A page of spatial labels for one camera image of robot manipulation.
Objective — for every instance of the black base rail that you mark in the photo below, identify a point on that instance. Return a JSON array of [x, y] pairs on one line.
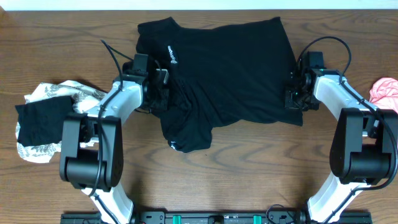
[[274, 216]]

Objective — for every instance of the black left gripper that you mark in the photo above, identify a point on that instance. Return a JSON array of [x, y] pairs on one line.
[[163, 104]]

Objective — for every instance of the black t-shirt with logo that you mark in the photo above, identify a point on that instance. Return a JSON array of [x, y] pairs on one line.
[[220, 76]]

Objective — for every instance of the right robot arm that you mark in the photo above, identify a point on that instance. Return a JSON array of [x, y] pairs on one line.
[[363, 154]]

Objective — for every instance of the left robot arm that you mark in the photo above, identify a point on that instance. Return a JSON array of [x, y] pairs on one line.
[[92, 143]]

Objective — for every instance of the pink crumpled cloth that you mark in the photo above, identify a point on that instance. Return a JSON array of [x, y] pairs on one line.
[[384, 94]]

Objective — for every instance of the folded black cloth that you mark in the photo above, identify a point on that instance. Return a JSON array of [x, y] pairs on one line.
[[41, 122]]

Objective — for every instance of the white fern-print cloth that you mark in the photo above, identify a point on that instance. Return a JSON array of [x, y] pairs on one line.
[[84, 97]]

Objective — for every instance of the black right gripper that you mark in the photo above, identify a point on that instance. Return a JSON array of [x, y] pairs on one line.
[[289, 104]]

